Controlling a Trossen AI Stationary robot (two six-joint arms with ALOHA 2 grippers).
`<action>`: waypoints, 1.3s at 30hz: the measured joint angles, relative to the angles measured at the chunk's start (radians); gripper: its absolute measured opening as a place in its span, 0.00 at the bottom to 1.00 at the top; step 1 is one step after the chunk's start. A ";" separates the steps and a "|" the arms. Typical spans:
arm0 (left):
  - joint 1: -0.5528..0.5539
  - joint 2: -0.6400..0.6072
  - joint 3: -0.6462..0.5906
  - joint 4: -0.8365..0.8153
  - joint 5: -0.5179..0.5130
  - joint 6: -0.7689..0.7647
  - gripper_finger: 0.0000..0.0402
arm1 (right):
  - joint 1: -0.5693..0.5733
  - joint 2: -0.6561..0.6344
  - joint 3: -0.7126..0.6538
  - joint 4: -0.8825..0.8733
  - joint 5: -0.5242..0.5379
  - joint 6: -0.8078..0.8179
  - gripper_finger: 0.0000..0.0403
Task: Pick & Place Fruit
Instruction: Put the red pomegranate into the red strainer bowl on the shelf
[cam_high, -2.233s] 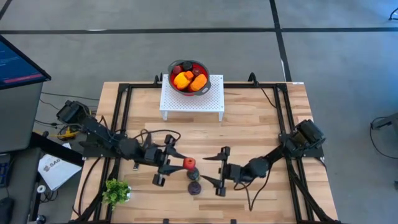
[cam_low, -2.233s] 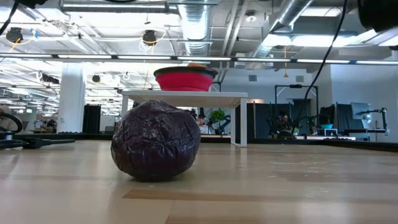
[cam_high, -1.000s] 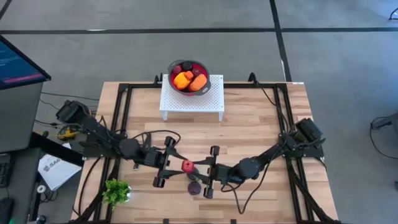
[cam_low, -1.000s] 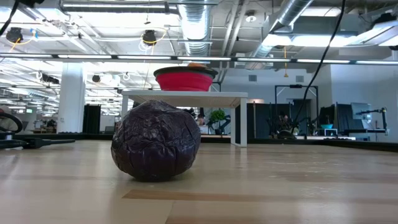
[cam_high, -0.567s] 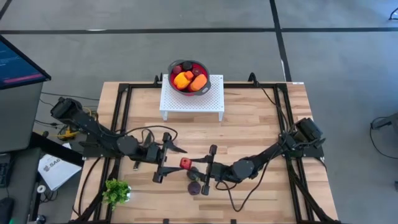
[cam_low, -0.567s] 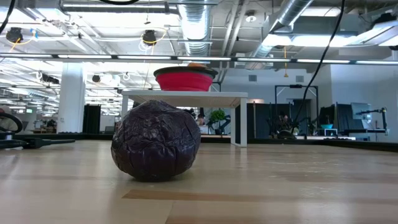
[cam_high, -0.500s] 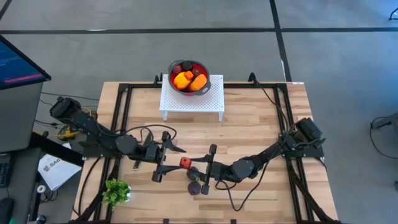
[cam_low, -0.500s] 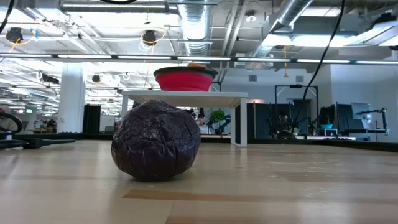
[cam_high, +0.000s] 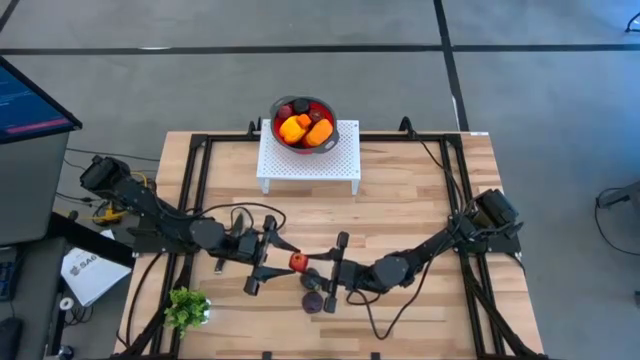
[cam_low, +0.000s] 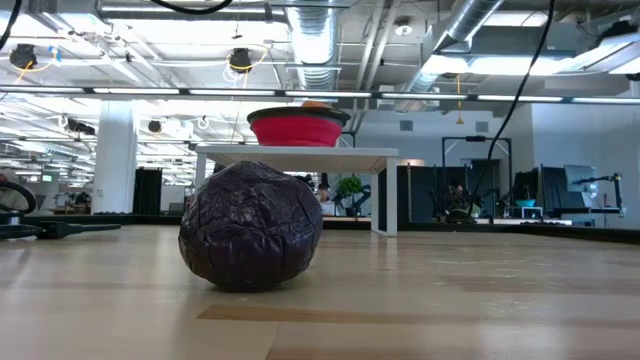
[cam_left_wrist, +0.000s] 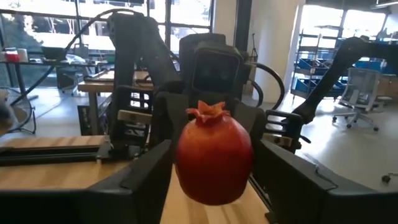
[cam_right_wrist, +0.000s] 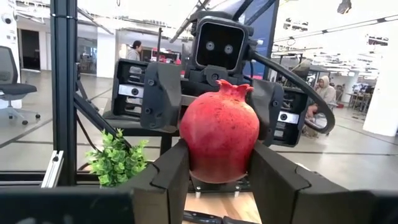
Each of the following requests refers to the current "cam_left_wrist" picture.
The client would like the wooden workbench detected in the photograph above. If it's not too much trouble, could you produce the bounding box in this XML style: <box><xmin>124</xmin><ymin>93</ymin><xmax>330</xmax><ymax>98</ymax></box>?
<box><xmin>76</xmin><ymin>70</ymin><xmax>155</xmax><ymax>136</ymax></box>

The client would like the shelf with blue bins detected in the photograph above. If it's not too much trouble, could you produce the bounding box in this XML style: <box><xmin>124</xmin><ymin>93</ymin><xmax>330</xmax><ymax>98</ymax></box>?
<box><xmin>290</xmin><ymin>25</ymin><xmax>351</xmax><ymax>100</ymax></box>

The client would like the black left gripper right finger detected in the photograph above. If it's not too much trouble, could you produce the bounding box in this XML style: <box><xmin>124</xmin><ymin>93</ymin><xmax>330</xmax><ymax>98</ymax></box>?
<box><xmin>252</xmin><ymin>139</ymin><xmax>398</xmax><ymax>224</ymax></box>

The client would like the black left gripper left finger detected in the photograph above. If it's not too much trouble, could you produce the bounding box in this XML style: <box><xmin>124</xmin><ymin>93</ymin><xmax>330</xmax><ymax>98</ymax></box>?
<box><xmin>0</xmin><ymin>139</ymin><xmax>175</xmax><ymax>224</ymax></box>

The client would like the black laptop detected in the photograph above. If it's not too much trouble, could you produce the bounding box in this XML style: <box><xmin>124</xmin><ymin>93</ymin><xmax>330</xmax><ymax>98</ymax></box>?
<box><xmin>41</xmin><ymin>46</ymin><xmax>67</xmax><ymax>62</ymax></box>

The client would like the black frame cable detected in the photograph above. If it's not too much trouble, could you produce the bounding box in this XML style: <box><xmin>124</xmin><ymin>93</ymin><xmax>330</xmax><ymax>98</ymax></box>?
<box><xmin>11</xmin><ymin>7</ymin><xmax>141</xmax><ymax>106</ymax></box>

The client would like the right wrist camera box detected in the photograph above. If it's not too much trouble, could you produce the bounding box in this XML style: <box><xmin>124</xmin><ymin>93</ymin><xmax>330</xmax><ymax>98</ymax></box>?
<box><xmin>191</xmin><ymin>40</ymin><xmax>242</xmax><ymax>96</ymax></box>

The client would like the white cup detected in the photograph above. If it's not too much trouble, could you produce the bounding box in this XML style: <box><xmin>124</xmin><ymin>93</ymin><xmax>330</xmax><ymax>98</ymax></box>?
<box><xmin>17</xmin><ymin>48</ymin><xmax>29</xmax><ymax>63</ymax></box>

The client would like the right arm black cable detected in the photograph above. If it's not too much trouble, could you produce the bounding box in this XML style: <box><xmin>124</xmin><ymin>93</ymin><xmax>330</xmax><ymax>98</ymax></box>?
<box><xmin>248</xmin><ymin>62</ymin><xmax>286</xmax><ymax>110</ymax></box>

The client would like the black background desk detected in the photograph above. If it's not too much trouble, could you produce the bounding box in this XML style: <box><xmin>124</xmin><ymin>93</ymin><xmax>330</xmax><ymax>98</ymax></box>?
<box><xmin>0</xmin><ymin>58</ymin><xmax>108</xmax><ymax>97</ymax></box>

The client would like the black chair caster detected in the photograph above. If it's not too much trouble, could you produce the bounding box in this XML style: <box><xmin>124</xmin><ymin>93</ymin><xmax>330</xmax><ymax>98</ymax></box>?
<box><xmin>381</xmin><ymin>172</ymin><xmax>398</xmax><ymax>184</ymax></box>

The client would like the red container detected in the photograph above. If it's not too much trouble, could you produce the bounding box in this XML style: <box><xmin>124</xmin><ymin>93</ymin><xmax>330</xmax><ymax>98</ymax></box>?
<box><xmin>4</xmin><ymin>52</ymin><xmax>21</xmax><ymax>63</ymax></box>

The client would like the white mesh office chair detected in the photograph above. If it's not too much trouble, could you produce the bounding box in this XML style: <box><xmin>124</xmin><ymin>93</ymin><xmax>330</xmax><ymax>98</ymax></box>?
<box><xmin>331</xmin><ymin>67</ymin><xmax>393</xmax><ymax>132</ymax></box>

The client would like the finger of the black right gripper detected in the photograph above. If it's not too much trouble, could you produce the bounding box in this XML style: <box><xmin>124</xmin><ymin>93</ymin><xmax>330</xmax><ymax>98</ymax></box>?
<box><xmin>154</xmin><ymin>91</ymin><xmax>190</xmax><ymax>147</ymax></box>
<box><xmin>229</xmin><ymin>101</ymin><xmax>267</xmax><ymax>147</ymax></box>

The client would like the red pomegranate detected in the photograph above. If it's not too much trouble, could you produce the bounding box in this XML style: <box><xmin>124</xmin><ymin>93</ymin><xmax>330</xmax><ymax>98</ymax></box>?
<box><xmin>174</xmin><ymin>100</ymin><xmax>254</xmax><ymax>206</ymax></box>

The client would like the floor fan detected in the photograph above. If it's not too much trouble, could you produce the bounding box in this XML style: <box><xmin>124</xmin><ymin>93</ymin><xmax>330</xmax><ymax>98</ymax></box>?
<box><xmin>0</xmin><ymin>88</ymin><xmax>37</xmax><ymax>135</ymax></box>

